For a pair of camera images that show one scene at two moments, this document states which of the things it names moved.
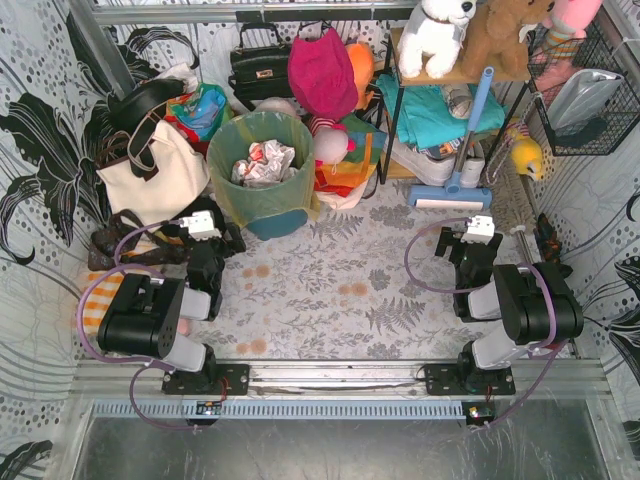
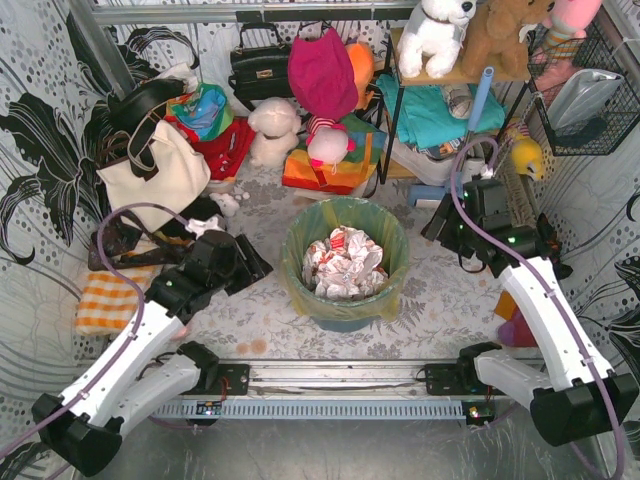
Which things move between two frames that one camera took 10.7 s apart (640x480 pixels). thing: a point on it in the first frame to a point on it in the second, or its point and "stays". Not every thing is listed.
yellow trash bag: [228, 140] to [379, 225]
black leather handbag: [261, 67] stays
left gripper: [228, 239] to [248, 265]
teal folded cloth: [426, 115] stays
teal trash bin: [273, 210] to [372, 221]
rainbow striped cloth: [357, 166] stays
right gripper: [447, 241] to [441, 225]
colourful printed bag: [201, 114] stays
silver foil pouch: [582, 98] stays
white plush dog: [432, 31] stays
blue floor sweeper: [454, 195] stays
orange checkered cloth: [98, 300] stays
